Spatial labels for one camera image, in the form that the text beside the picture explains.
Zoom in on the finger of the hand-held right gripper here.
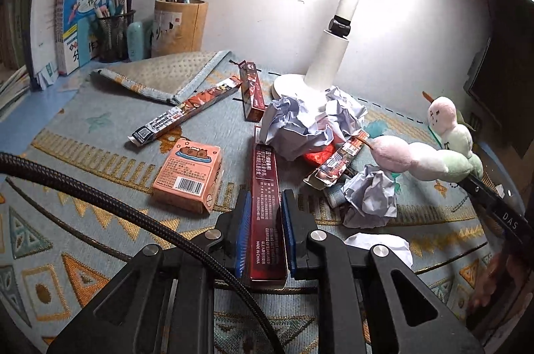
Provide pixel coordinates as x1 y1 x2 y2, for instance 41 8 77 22
461 172 501 213

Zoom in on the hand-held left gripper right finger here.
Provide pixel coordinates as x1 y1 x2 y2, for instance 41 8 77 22
281 189 487 354

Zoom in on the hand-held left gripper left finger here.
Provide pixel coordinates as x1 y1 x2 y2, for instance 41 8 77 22
45 189 253 354

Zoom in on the dark red long box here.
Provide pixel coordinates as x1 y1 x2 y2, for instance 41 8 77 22
248 126 288 288

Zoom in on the pink white green dango plush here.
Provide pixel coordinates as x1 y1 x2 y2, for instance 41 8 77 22
356 134 485 184

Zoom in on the red blue plush toy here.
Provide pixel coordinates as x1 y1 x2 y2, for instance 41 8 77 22
302 143 336 167

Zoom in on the small pink cartoon box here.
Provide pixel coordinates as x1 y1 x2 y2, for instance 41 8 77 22
151 137 222 215

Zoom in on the small lavender paper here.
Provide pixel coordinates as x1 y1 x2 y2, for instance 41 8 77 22
342 164 399 229

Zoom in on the long printed box with barcode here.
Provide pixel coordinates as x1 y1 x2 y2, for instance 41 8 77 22
127 75 243 148

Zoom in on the person's right hand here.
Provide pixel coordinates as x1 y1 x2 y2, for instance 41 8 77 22
467 253 515 312

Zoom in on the grey striped cloth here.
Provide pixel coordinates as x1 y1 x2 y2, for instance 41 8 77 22
323 170 359 209

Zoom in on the orange white printed box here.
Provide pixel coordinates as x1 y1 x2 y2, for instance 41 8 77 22
304 131 371 190

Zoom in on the dango plush with face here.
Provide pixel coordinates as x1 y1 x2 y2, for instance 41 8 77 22
421 90 476 154

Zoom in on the flat white crumpled paper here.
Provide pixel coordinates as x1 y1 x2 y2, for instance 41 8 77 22
344 233 414 269

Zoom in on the black television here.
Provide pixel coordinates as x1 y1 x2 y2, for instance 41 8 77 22
463 0 534 159

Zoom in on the short dark red printed box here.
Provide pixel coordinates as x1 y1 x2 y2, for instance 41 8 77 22
239 61 266 123

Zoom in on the patterned woven mat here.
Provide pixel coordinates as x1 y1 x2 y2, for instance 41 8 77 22
0 49 501 354

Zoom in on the white desk lamp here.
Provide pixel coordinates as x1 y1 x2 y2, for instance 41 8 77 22
271 0 363 104

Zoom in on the bamboo pen holder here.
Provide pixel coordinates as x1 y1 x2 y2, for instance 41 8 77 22
152 0 208 58

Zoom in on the light teal case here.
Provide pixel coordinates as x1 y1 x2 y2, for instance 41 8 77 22
127 20 145 61

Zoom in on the black mesh pen holder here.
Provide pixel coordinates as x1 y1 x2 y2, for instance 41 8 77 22
94 9 136 62

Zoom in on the bunch of coloured pens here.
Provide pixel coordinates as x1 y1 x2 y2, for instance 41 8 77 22
92 0 134 20

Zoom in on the pile of books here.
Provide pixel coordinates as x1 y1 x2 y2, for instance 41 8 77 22
0 0 36 121

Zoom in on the blue workbook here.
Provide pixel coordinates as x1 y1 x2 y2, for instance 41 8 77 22
55 0 118 76

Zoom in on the black braided cable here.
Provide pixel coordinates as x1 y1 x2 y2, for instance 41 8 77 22
0 153 272 354

